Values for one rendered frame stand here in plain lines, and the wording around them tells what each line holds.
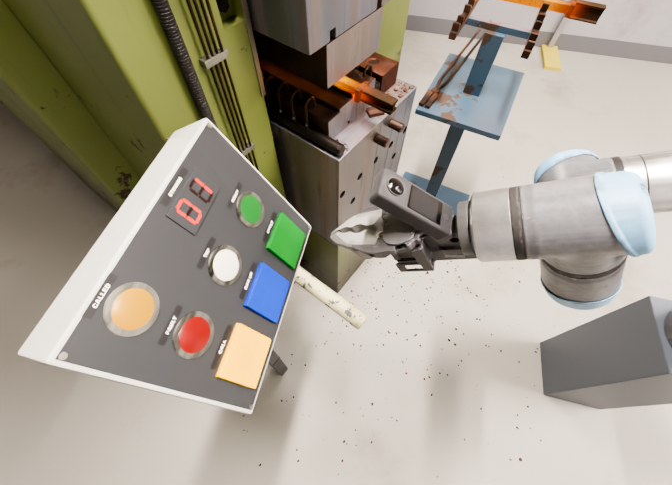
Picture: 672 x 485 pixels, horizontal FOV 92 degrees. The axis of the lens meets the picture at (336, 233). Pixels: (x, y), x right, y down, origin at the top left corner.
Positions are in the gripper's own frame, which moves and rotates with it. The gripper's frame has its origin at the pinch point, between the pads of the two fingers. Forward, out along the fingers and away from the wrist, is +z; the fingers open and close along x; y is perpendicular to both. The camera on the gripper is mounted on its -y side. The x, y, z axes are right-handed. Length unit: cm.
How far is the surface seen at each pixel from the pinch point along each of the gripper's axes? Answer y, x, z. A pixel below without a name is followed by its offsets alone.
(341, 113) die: 4.4, 40.0, 11.5
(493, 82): 47, 97, -18
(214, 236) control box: -12.3, -7.4, 11.0
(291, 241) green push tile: 1.4, 0.2, 10.3
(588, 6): 30, 96, -46
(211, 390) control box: -2.7, -25.4, 11.0
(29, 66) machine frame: -40, 27, 67
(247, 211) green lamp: -9.3, -0.9, 10.6
